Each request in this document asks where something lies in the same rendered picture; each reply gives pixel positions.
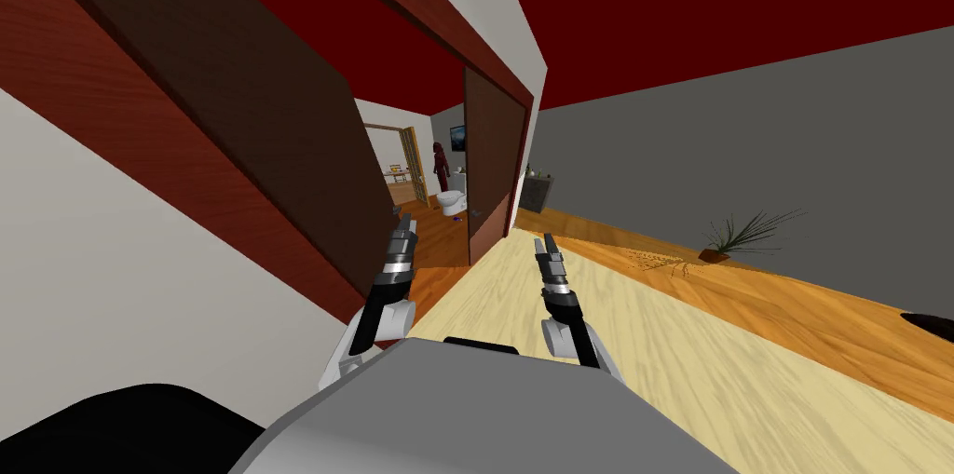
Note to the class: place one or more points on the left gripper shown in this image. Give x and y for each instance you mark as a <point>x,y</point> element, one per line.
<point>401,247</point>

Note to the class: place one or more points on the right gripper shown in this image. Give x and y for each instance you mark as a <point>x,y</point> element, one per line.
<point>555,273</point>

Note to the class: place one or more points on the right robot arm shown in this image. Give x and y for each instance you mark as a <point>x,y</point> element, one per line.
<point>566,310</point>

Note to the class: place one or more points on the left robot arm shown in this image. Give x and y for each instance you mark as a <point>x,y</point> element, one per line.
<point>392,319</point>

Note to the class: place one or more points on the dark grey cabinet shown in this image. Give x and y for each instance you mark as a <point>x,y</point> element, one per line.
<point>535,192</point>

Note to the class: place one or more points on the white toilet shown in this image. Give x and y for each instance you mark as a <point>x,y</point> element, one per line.
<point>451,201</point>

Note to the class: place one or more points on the small wooden table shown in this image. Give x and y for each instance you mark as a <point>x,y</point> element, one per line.
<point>396,174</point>

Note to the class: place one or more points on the yellow wooden door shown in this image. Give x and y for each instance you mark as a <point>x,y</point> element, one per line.
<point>414,165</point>

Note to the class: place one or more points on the dark red hanging robe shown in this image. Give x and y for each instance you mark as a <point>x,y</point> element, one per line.
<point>440,165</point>

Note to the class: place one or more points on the dark brown door leaf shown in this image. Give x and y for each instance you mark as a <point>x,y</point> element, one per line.
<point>261,124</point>
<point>492,161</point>

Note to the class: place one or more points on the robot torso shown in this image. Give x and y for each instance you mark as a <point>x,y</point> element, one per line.
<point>477,414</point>

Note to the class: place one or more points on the green plant in brown pot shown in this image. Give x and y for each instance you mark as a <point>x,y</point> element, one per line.
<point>734,239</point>

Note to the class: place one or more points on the dark framed wall picture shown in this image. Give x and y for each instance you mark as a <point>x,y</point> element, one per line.
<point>457,138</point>

